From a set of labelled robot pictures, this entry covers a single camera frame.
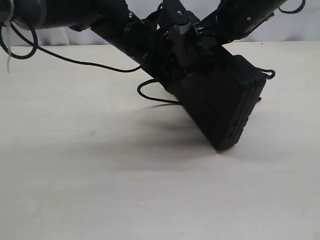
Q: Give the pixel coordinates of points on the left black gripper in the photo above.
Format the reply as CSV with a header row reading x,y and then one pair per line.
x,y
169,60

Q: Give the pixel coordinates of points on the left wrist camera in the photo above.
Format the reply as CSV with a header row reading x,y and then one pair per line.
x,y
176,16

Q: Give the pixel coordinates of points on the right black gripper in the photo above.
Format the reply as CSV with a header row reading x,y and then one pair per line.
x,y
234,19

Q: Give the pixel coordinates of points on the black plastic carrying case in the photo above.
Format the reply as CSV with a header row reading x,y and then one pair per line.
x,y
217,89

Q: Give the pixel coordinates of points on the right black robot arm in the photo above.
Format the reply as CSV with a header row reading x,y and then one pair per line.
x,y
236,19

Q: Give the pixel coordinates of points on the white zip tie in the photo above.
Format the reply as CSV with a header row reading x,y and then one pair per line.
x,y
8,45

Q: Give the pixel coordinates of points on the white backdrop curtain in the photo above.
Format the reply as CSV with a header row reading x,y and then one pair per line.
x,y
302,26

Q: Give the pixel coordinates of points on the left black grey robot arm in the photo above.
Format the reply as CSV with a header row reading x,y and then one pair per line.
x,y
146,41

